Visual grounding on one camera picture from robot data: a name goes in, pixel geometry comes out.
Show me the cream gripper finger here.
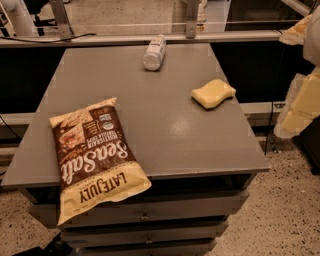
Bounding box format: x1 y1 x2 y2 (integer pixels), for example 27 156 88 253
274 67 320 139
279 15 312 45

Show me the yellow sponge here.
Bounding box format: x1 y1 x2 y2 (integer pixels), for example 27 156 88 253
191 79 236 109

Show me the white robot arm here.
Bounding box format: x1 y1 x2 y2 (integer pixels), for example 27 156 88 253
274 6 320 139

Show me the brown Late July chip bag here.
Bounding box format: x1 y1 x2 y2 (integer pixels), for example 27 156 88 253
50 98 151 225

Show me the grey drawer cabinet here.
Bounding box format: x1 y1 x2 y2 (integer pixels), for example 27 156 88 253
2 44 269 256

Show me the white plastic bottle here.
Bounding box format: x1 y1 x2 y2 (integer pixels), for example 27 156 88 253
143 34 166 71

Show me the grey metal railing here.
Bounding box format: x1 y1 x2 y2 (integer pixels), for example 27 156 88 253
0 0 320 49

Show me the black cable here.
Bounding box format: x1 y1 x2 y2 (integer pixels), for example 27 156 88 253
0 32 98 44

